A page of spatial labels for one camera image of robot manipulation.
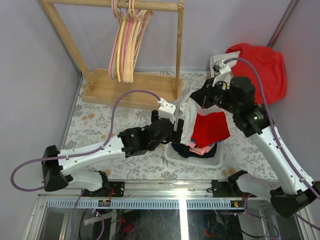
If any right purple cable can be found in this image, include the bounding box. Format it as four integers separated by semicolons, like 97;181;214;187
224;57;320;238

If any wooden clothes rack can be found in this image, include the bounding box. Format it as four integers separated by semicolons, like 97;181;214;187
39;0;185;110

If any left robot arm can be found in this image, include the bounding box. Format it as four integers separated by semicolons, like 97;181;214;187
41;110;184;198

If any pink plastic hanger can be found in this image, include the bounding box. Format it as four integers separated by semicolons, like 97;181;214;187
108;0;123;80

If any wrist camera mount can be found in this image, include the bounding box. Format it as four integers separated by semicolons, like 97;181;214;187
157;98;176;123
210;60;232;86

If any red t shirt on basket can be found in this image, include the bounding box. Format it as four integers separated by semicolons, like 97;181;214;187
226;43;287;105

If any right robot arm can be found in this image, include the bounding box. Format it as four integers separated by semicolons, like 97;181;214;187
190;76;320;218

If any white back laundry basket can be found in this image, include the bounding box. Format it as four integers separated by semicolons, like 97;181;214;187
209;51;240;83

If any pile of folded clothes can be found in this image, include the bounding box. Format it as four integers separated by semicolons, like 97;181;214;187
171;111;230;159

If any yellow plastic hanger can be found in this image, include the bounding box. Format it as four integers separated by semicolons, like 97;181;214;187
116;15;128;83

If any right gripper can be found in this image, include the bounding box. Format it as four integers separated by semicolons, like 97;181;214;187
189;77;240;115

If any white front laundry basket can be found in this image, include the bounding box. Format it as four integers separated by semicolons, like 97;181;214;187
164;141;224;169

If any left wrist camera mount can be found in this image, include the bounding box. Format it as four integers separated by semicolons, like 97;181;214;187
157;98;176;123

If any aluminium rail frame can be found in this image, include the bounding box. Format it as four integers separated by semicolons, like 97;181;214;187
24;178;320;240

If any peach plastic hanger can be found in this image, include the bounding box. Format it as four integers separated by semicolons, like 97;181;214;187
123;0;153;83

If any white laundry basket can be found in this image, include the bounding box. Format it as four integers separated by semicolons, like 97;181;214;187
209;51;240;83
164;141;224;169

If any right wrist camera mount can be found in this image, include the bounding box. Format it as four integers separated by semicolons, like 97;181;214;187
210;60;232;86

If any white t shirt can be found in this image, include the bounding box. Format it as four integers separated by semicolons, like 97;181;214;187
174;94;200;146

